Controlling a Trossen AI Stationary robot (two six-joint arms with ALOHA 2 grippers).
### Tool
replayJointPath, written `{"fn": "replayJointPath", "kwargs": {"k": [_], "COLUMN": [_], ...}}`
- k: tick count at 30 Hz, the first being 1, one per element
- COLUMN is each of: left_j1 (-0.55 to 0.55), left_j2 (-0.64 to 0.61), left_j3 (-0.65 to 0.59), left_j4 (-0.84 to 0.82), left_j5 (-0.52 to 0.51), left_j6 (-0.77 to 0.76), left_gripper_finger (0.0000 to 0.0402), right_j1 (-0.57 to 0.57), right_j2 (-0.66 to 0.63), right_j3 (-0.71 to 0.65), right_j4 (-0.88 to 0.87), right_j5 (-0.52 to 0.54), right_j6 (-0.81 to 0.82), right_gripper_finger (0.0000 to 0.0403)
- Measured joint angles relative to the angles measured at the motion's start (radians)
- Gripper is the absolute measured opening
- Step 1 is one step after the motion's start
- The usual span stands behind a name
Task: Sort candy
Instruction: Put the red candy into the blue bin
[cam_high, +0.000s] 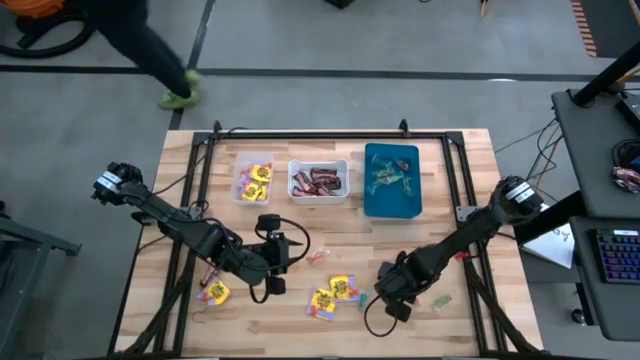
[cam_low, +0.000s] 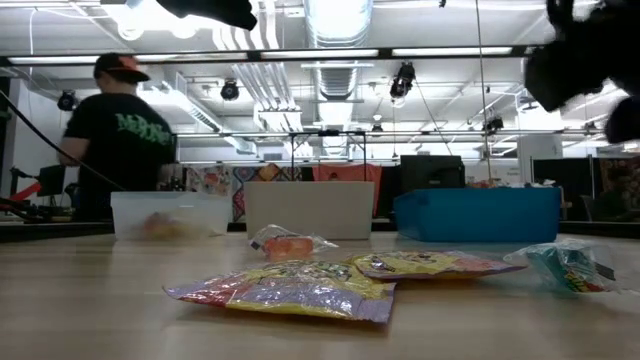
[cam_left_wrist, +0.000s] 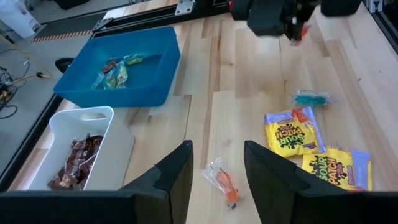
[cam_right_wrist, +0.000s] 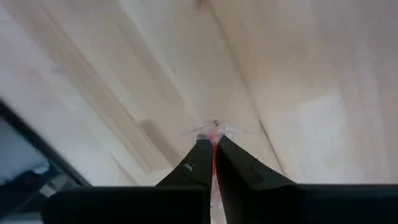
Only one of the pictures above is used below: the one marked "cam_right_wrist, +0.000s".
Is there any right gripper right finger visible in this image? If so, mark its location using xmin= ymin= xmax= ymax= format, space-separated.
xmin=216 ymin=134 xmax=298 ymax=224

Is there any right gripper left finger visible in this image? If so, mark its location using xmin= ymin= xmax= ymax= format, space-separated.
xmin=155 ymin=138 xmax=215 ymax=187

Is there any red gummy candy packet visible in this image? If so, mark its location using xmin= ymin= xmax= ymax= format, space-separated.
xmin=181 ymin=119 xmax=261 ymax=224

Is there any black aluminium table frame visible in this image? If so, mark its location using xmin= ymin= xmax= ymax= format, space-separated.
xmin=0 ymin=99 xmax=93 ymax=187

